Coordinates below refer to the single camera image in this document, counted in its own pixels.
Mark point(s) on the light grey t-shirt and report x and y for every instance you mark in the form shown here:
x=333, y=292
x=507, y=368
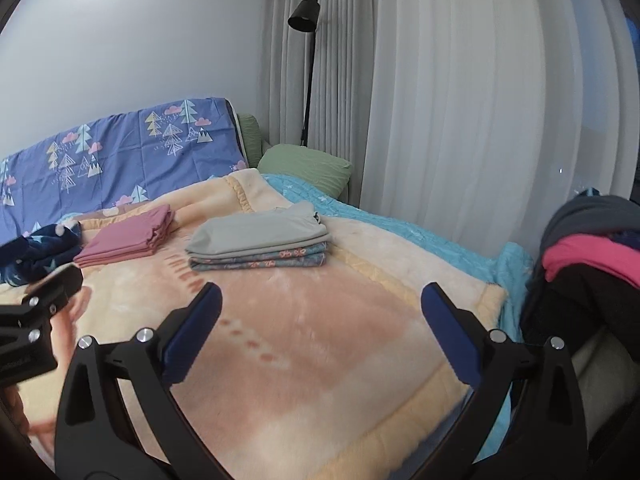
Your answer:
x=258, y=232

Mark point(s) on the black floor lamp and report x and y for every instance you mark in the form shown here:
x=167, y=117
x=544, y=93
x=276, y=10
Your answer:
x=304, y=19

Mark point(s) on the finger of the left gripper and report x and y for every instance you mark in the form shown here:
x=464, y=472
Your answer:
x=57, y=289

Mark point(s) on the navy star fleece garment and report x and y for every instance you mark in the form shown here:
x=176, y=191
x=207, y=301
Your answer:
x=29, y=259

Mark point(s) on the turquoise quilted bedspread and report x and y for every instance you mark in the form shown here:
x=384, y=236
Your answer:
x=510, y=270

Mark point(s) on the floral blue folded garment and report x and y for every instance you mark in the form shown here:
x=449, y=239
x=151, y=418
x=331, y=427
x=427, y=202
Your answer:
x=302, y=257

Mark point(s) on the grey white curtain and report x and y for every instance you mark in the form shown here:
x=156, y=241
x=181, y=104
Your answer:
x=475, y=119

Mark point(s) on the blue tree-print duvet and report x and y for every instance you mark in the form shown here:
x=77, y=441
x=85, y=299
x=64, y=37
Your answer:
x=120, y=160

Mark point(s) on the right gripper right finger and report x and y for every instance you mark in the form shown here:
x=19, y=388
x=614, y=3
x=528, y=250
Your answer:
x=524, y=418

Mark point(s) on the green pillow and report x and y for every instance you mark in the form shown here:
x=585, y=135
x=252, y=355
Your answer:
x=328, y=173

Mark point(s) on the folded pink garment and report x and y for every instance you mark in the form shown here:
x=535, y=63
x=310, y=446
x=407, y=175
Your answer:
x=135, y=237

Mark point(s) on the pink and grey clothes pile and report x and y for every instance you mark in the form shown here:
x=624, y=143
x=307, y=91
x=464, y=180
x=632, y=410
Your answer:
x=586, y=278

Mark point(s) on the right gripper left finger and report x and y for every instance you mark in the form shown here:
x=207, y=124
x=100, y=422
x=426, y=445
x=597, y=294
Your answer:
x=94, y=433

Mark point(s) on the peach fleece blanket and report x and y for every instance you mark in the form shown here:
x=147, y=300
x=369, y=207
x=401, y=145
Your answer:
x=316, y=373

